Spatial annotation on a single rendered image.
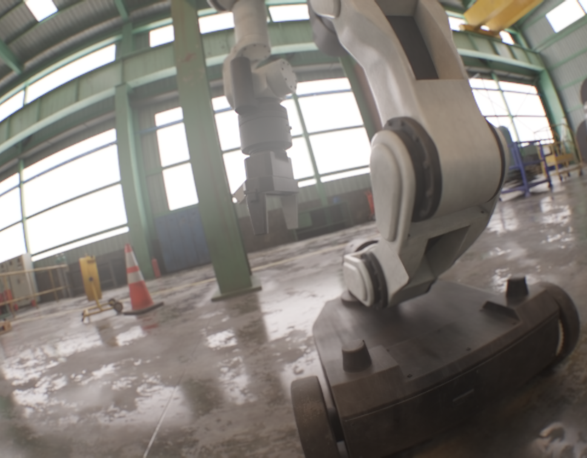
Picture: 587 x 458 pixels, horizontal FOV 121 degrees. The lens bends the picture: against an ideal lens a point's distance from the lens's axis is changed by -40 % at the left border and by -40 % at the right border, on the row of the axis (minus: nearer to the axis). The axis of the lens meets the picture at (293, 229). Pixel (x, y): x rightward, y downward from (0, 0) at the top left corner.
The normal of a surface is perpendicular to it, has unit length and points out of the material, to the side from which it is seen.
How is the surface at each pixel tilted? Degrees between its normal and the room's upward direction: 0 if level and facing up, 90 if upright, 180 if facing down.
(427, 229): 34
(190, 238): 90
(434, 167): 100
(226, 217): 90
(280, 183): 96
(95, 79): 90
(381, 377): 45
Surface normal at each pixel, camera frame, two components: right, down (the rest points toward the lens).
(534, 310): -0.15, -0.69
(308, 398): -0.18, -0.93
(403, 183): -0.97, 0.25
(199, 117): 0.14, -0.04
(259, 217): -0.44, 0.09
